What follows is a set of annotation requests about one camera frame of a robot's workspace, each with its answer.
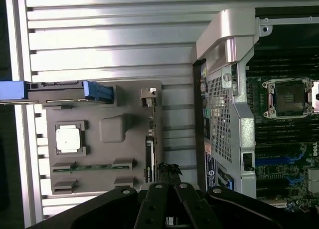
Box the silver CPU chip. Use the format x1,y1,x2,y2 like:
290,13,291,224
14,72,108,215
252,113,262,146
56,125,82,153

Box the black PC case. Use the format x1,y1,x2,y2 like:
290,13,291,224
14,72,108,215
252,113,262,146
191,8,319,210

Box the grey parts rack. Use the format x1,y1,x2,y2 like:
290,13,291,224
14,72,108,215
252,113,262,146
41,80,164,196

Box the green RAM stick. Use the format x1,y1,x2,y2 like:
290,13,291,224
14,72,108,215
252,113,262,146
53,164,135,172

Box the hard disk with blue caddy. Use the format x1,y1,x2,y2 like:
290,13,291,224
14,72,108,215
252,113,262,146
0,80,114,106

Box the green motherboard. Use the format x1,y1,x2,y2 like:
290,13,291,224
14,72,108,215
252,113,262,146
245,51,319,210

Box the black RAM slot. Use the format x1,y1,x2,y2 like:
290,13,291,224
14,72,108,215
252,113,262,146
256,136,319,143
249,64,319,70

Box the grey case handle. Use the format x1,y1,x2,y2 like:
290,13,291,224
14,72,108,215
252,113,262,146
196,8,257,65

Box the CPU socket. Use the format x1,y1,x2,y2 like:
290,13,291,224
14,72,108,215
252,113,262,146
263,78,315,120

